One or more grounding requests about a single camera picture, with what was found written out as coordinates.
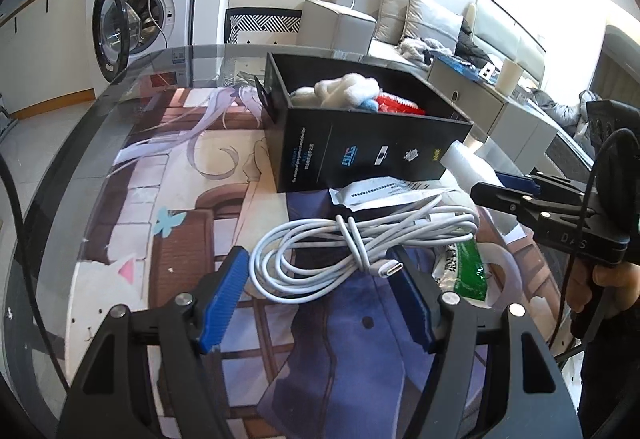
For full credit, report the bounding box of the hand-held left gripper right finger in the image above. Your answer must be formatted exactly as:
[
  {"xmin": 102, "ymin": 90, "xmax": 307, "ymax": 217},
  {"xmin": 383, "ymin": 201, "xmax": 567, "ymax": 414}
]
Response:
[{"xmin": 387, "ymin": 244, "xmax": 586, "ymax": 439}]

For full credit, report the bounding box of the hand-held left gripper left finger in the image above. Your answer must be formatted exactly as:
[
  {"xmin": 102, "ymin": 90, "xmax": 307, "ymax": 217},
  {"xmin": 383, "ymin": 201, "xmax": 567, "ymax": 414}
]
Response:
[{"xmin": 56, "ymin": 246, "xmax": 251, "ymax": 439}]

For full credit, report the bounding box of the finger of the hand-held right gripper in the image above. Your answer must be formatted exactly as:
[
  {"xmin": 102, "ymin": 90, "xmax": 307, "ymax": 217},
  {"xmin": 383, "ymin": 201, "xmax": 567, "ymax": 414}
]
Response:
[
  {"xmin": 495, "ymin": 171, "xmax": 591, "ymax": 200},
  {"xmin": 470, "ymin": 180, "xmax": 551, "ymax": 226}
]

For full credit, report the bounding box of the green white medicine packet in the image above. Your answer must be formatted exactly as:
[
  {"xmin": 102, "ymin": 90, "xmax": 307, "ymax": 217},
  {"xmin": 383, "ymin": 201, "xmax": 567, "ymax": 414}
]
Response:
[{"xmin": 431, "ymin": 236, "xmax": 490, "ymax": 308}]

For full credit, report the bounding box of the white usb cable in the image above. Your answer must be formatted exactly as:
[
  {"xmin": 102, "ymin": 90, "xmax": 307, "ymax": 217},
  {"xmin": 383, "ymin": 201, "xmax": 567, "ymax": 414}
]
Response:
[{"xmin": 248, "ymin": 194, "xmax": 481, "ymax": 304}]

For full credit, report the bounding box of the white packet black print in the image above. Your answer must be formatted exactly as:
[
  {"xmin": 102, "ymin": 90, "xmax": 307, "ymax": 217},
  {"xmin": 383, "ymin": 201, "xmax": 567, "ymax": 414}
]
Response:
[{"xmin": 328, "ymin": 176, "xmax": 453, "ymax": 212}]

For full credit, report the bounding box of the red packet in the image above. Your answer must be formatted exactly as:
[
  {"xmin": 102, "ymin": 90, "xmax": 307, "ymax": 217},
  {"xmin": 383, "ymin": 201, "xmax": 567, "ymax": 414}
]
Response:
[{"xmin": 376, "ymin": 93, "xmax": 427, "ymax": 116}]

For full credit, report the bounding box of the black cardboard box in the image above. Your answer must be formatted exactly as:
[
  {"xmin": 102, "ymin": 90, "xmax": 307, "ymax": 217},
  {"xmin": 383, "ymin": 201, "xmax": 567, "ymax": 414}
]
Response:
[{"xmin": 254, "ymin": 51, "xmax": 475, "ymax": 194}]

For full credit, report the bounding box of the white plush toy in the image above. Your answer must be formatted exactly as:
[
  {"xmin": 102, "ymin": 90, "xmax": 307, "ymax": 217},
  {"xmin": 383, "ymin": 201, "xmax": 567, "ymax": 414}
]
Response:
[{"xmin": 289, "ymin": 73, "xmax": 382, "ymax": 111}]

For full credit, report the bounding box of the person's right forearm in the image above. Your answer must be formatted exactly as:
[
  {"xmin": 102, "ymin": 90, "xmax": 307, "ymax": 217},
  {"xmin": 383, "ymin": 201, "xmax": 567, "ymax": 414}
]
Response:
[{"xmin": 577, "ymin": 299, "xmax": 640, "ymax": 439}]

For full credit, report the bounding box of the person's right hand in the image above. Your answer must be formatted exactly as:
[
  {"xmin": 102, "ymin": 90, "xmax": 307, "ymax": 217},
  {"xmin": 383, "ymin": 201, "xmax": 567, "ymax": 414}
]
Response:
[{"xmin": 567, "ymin": 260, "xmax": 640, "ymax": 320}]

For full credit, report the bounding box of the grey clothes pile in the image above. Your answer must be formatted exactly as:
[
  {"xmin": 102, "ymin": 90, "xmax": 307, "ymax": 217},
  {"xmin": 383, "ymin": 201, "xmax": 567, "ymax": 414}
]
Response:
[{"xmin": 530, "ymin": 86, "xmax": 607, "ymax": 140}]

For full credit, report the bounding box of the beige side cabinet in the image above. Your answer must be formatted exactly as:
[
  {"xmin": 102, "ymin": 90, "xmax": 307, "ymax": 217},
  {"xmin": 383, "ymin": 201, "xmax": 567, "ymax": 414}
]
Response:
[{"xmin": 427, "ymin": 56, "xmax": 561, "ymax": 160}]

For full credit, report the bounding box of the white cylinder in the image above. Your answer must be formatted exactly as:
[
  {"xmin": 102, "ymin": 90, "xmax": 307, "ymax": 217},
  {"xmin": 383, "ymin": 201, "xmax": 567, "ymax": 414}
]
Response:
[{"xmin": 497, "ymin": 58, "xmax": 522, "ymax": 95}]

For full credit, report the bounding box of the blue flat item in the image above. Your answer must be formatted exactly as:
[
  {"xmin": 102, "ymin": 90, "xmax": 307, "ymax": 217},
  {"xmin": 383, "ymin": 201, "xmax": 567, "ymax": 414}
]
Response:
[{"xmin": 437, "ymin": 55, "xmax": 483, "ymax": 78}]

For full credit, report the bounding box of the black clothing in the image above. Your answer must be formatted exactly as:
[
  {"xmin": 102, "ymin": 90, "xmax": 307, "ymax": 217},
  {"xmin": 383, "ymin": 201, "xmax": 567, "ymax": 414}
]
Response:
[{"xmin": 452, "ymin": 16, "xmax": 493, "ymax": 65}]

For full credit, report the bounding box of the pale green cushion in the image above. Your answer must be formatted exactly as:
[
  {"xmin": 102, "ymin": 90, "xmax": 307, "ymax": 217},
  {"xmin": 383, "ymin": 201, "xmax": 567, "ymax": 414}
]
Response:
[{"xmin": 470, "ymin": 1, "xmax": 546, "ymax": 84}]

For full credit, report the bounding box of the printed table mat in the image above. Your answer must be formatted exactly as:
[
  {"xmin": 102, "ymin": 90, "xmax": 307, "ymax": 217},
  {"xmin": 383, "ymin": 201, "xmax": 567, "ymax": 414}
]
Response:
[{"xmin": 70, "ymin": 86, "xmax": 566, "ymax": 439}]

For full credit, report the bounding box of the grey fluffy cloth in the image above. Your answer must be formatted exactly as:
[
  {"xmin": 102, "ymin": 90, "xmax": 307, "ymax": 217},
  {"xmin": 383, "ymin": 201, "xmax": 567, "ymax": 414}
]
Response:
[{"xmin": 397, "ymin": 36, "xmax": 453, "ymax": 70}]

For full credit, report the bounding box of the grey cushion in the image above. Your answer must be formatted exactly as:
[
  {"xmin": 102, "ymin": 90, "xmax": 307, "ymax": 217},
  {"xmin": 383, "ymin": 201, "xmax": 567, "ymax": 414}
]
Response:
[{"xmin": 400, "ymin": 0, "xmax": 465, "ymax": 54}]

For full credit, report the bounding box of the beige cushion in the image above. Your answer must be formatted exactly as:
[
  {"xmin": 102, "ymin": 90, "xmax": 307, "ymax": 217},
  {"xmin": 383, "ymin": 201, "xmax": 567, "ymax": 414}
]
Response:
[{"xmin": 374, "ymin": 0, "xmax": 411, "ymax": 44}]

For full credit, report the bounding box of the grey sofa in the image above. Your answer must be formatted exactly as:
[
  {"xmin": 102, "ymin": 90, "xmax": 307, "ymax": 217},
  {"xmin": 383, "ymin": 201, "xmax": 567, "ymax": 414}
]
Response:
[{"xmin": 300, "ymin": 0, "xmax": 546, "ymax": 86}]

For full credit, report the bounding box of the patterned back chair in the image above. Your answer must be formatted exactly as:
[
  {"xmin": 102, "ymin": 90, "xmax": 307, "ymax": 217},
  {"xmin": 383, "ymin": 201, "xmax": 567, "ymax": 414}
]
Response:
[{"xmin": 224, "ymin": 8, "xmax": 303, "ymax": 48}]

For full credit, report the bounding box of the white kitchen counter cabinet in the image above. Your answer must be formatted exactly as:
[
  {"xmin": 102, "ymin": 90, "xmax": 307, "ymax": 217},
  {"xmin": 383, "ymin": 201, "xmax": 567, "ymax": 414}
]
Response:
[{"xmin": 0, "ymin": 0, "xmax": 96, "ymax": 120}]

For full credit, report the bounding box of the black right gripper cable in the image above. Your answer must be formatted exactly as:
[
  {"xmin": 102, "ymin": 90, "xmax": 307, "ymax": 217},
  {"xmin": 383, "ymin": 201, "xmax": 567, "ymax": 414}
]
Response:
[{"xmin": 547, "ymin": 129, "xmax": 640, "ymax": 361}]

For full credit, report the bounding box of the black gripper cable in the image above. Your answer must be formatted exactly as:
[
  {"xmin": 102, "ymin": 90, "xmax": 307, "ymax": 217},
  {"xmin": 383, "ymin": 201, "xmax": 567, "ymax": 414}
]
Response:
[
  {"xmin": 0, "ymin": 154, "xmax": 73, "ymax": 392},
  {"xmin": 547, "ymin": 129, "xmax": 640, "ymax": 361}
]

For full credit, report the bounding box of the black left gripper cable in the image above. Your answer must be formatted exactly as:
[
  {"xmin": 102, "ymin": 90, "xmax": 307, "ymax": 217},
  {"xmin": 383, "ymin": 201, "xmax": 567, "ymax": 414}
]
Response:
[{"xmin": 0, "ymin": 154, "xmax": 73, "ymax": 392}]

